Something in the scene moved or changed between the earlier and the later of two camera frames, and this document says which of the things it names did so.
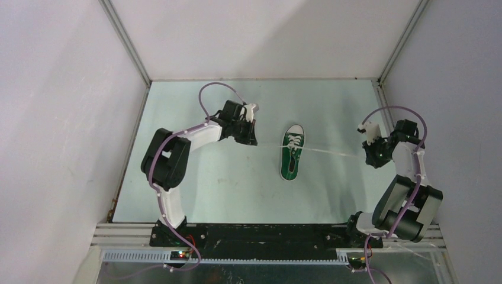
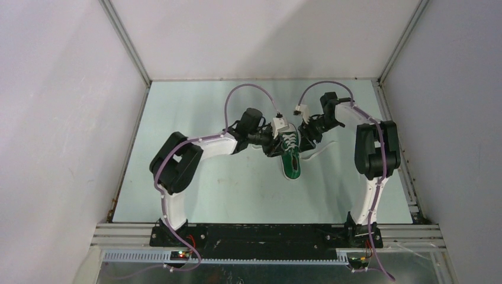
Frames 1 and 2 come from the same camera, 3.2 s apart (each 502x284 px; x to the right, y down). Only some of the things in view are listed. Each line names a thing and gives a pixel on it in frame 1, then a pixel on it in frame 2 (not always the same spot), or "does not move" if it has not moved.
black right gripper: [370, 158] -> [308, 136]
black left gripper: [249, 138] -> [275, 149]
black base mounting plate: [258, 237] does not move
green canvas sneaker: [292, 145] does not move
